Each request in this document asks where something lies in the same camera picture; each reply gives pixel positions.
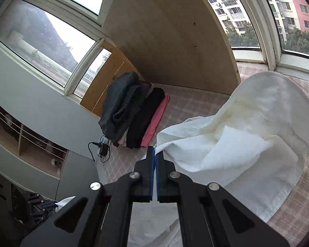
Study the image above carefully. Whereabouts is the stack of dark folded clothes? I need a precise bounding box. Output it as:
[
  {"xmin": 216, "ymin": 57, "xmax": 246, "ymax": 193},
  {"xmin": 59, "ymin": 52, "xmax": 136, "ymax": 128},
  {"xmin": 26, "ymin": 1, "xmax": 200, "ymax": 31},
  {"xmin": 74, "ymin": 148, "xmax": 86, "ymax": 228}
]
[{"xmin": 99, "ymin": 71, "xmax": 166, "ymax": 149}]

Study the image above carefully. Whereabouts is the pink folded garment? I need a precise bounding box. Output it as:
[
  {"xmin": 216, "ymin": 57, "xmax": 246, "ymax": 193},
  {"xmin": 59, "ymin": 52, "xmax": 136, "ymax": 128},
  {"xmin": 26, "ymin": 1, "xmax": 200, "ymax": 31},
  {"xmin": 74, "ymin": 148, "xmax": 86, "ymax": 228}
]
[{"xmin": 140, "ymin": 94, "xmax": 170, "ymax": 147}]

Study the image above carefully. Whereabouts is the black charger cable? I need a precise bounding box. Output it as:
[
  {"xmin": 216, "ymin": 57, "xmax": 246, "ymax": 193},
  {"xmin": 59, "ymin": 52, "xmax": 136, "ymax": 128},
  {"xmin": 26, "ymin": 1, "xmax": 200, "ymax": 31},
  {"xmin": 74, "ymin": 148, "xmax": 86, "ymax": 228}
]
[{"xmin": 87, "ymin": 133, "xmax": 112, "ymax": 164}]

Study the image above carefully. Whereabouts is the pink plaid cloth mat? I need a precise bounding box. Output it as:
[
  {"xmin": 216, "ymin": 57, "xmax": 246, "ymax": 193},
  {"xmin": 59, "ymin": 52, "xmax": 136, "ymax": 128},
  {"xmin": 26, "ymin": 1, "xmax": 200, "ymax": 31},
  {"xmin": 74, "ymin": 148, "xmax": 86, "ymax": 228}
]
[{"xmin": 96, "ymin": 61, "xmax": 309, "ymax": 247}]

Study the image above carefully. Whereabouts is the black power adapter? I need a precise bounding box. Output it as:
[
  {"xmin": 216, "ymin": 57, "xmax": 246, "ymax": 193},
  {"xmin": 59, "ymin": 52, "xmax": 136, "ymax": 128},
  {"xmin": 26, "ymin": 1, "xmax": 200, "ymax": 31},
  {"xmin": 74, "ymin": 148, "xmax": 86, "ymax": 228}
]
[{"xmin": 99, "ymin": 143, "xmax": 109, "ymax": 157}]

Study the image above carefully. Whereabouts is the light wooden plank panel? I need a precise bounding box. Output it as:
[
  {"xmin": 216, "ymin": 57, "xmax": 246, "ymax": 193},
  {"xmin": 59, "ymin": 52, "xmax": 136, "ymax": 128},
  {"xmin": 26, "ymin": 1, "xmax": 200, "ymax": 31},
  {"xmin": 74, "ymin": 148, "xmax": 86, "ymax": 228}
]
[{"xmin": 80, "ymin": 41, "xmax": 144, "ymax": 117}]

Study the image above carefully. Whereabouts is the large brown particle board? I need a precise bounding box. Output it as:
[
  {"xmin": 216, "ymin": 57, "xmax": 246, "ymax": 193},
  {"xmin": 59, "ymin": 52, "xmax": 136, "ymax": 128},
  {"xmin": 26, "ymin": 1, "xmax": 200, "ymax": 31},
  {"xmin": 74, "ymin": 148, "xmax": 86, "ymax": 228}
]
[{"xmin": 98, "ymin": 0, "xmax": 241, "ymax": 94}]

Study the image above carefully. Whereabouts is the white shirt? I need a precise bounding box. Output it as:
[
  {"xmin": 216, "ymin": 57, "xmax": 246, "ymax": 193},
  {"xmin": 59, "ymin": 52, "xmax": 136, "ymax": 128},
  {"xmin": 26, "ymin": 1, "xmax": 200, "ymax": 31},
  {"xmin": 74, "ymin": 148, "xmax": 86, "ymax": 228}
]
[{"xmin": 55, "ymin": 71, "xmax": 309, "ymax": 247}]

